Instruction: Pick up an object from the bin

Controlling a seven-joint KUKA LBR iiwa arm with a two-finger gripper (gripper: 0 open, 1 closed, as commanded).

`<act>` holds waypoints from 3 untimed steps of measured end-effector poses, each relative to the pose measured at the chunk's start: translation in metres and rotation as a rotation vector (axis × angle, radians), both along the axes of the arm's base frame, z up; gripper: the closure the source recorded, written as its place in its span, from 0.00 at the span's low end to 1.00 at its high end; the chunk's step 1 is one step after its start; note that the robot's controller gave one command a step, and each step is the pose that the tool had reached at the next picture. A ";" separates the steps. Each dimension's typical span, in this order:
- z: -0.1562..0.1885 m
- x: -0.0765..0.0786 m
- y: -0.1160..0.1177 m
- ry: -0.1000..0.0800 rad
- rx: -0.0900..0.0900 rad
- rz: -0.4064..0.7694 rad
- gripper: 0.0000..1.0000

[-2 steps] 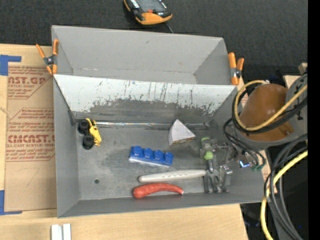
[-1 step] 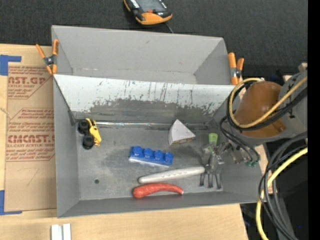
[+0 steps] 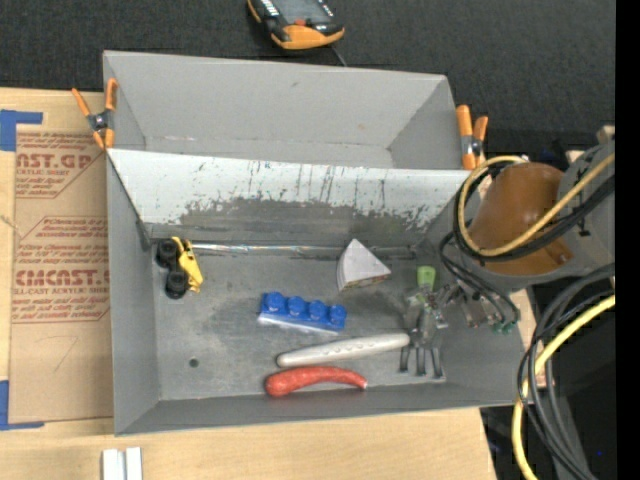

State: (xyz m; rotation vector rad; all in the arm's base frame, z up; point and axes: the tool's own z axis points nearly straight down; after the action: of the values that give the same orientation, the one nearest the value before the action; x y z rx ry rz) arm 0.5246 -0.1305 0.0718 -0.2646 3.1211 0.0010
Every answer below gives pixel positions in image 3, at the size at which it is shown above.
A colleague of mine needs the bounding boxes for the white wedge block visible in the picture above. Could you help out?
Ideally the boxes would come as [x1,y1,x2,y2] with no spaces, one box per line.
[335,238,393,293]

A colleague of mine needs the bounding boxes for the silver toy garden fork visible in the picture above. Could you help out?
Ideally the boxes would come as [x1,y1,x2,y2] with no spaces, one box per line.
[275,328,446,378]

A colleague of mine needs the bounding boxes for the brown cardboard board red print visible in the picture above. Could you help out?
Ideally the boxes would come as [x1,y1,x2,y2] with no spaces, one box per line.
[0,86,117,432]

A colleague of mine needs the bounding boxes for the red toy sausage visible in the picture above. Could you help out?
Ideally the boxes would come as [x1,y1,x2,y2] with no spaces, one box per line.
[264,365,369,399]

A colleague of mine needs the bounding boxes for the blue toy building brick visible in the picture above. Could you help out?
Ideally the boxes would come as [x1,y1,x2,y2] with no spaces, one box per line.
[256,291,349,337]

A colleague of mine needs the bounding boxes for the yellow toy car black wheels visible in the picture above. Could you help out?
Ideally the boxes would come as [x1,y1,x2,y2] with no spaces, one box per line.
[156,236,205,301]

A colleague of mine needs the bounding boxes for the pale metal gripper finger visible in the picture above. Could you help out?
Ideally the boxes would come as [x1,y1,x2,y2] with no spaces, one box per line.
[413,308,451,345]
[404,287,440,316]

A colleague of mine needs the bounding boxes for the grey metal bin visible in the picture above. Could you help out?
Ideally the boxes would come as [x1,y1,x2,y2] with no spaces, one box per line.
[102,50,527,437]

